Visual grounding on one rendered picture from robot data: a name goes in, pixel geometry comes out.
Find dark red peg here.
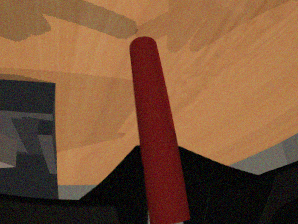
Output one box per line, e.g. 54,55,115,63
129,36,190,224

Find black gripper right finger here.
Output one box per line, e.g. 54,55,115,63
178,145,298,224

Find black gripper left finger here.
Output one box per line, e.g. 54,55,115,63
0,145,149,224

